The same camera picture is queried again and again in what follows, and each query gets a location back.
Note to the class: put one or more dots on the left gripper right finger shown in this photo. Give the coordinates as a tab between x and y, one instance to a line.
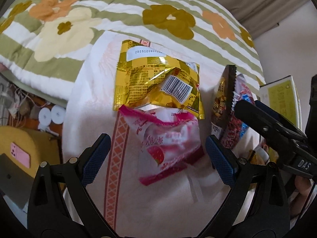
268	214

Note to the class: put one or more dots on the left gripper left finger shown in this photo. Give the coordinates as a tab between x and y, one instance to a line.
59	204

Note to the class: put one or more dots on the blue red snack bag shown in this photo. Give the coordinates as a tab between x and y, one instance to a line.
236	128

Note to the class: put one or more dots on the pink strawberry snack bag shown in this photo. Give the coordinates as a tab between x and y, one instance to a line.
166	143

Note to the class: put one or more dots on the gold foil snack bag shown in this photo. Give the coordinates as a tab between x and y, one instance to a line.
145	76

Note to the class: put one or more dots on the person right hand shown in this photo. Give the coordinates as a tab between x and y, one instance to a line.
300	200

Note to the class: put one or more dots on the silver laptop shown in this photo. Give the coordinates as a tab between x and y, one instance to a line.
15	183

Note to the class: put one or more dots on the green cardboard box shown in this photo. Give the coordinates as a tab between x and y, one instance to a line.
282	96

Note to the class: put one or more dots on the yellow stool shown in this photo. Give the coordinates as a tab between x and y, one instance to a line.
39	145

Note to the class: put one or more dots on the pink phone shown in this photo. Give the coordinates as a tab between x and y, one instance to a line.
20	155

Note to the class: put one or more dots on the white floral tablecloth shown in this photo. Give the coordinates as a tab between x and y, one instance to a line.
139	190

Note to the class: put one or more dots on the brown black snack bag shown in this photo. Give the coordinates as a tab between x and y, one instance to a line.
223	102

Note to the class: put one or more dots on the floral striped quilt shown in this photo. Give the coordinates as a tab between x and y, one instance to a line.
45	42

